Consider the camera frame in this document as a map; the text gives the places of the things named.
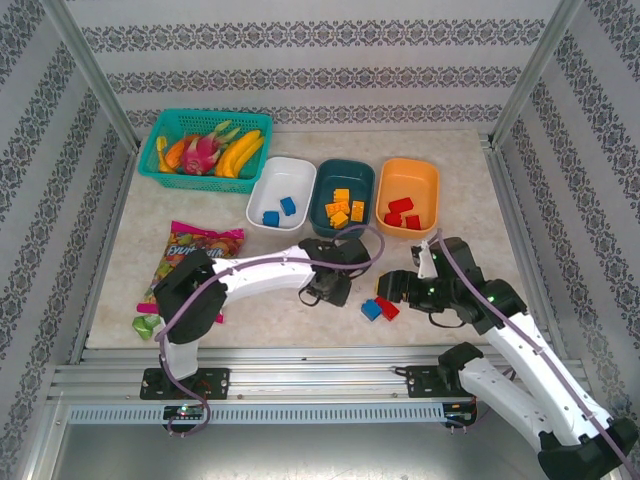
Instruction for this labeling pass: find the white plastic container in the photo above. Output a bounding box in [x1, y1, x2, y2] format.
[245, 156, 318, 232]

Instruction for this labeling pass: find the colourful gummy candy bag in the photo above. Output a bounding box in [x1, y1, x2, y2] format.
[135, 219, 246, 326]

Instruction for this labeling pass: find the dark teal plastic container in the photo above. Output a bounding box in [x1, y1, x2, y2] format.
[308, 158, 377, 239]

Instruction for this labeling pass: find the slotted grey cable duct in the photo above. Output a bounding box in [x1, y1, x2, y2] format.
[67, 403, 447, 426]

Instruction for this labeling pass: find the yellow toy banana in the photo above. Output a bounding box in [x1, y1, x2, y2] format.
[214, 128, 263, 177]
[227, 137, 266, 179]

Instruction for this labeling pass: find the aluminium frame upright post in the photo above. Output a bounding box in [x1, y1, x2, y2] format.
[487, 0, 587, 149]
[42, 0, 142, 154]

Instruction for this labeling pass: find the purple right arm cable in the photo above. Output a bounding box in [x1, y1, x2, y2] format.
[435, 228, 639, 480]

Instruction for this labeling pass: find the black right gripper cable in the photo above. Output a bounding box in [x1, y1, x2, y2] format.
[426, 307, 465, 330]

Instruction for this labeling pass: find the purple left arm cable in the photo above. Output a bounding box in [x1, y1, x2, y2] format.
[153, 223, 387, 442]

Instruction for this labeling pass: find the orange toy fruit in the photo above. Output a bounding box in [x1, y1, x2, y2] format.
[163, 137, 189, 169]

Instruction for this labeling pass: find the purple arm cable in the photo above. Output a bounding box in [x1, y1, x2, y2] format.
[153, 223, 387, 442]
[435, 228, 639, 480]

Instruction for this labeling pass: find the green wrapped candy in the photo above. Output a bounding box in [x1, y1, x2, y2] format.
[131, 313, 162, 342]

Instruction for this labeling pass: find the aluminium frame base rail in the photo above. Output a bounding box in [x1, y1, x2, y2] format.
[47, 344, 594, 404]

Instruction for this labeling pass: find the aluminium frame side rail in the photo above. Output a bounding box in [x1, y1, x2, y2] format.
[479, 132, 559, 351]
[68, 147, 141, 365]

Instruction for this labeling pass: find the orange plastic container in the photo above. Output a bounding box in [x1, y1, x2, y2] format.
[374, 157, 441, 240]

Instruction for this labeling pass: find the pink toy dragon fruit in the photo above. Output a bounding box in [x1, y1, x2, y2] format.
[178, 119, 242, 176]

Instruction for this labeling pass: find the teal plastic mesh basket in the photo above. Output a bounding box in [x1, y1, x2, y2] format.
[137, 108, 274, 195]

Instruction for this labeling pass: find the small yellow toy fruit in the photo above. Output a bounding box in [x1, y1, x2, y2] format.
[155, 135, 177, 175]

